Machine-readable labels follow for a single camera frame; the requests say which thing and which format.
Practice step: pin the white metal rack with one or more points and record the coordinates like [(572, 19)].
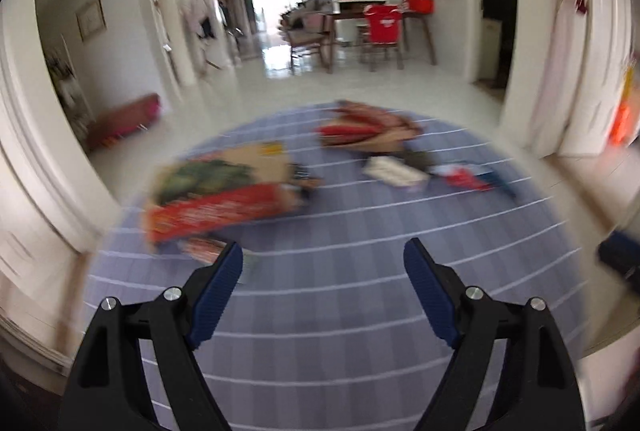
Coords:
[(70, 91)]

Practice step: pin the red brown paper packaging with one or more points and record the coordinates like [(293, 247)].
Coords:
[(367, 128)]

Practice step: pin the wooden chair with red shirt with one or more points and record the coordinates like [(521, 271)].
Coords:
[(382, 53)]

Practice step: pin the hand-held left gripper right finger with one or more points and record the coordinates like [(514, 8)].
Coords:
[(430, 296)]

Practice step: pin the white panel door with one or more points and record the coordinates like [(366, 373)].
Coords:
[(605, 76)]

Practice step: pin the dark small packet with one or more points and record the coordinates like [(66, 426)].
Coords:
[(305, 183)]

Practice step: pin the dark blue wrapper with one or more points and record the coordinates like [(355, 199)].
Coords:
[(500, 183)]

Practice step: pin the maroon upholstered bench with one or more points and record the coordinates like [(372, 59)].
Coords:
[(125, 121)]

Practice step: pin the wooden dining table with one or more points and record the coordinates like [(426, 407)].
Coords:
[(350, 15)]

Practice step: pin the red shirt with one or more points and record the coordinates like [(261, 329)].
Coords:
[(382, 25)]

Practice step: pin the white plastic wrapper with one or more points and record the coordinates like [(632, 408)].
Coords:
[(395, 172)]

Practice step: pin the pink snack wrapper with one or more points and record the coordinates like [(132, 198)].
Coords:
[(205, 251)]

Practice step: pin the red basket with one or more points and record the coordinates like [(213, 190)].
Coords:
[(419, 2)]

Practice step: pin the yellow container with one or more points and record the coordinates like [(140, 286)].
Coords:
[(627, 83)]

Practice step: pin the small framed wall picture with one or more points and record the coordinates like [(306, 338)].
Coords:
[(91, 18)]

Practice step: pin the dark green wrapper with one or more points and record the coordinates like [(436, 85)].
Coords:
[(419, 159)]

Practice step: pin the wooden dining chair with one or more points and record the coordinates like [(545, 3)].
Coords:
[(307, 38)]

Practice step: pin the red snack wrapper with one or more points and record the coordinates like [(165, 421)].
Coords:
[(465, 179)]

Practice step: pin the grey checked tablecloth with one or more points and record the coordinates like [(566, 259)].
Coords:
[(350, 236)]

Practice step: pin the white lace curtain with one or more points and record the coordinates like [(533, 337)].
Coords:
[(550, 86)]

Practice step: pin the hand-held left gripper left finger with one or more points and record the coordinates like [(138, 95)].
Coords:
[(220, 296)]

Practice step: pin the orange plastic stool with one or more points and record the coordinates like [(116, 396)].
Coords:
[(621, 125)]

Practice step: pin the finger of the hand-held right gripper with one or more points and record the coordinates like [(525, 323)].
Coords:
[(622, 256)]

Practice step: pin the grey sofa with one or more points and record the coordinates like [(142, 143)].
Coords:
[(300, 13)]

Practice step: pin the red curtain tie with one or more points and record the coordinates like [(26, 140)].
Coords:
[(582, 2)]

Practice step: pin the red green cardboard box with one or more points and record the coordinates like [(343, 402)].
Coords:
[(210, 211)]

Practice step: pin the coat rack with clothes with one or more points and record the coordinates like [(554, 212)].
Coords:
[(197, 18)]

